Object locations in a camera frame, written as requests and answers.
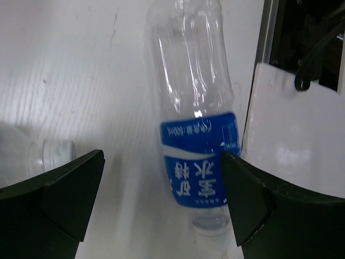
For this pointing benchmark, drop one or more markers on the green white label water bottle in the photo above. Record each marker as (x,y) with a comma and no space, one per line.
(23,158)

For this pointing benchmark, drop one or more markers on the blue label clear water bottle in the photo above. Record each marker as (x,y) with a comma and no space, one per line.
(197,122)

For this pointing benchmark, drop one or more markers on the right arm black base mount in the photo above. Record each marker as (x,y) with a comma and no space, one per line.
(305,38)

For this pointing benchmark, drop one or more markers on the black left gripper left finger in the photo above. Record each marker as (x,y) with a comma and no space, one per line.
(47,216)

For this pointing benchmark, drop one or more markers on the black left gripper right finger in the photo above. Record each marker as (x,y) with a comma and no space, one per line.
(273,218)

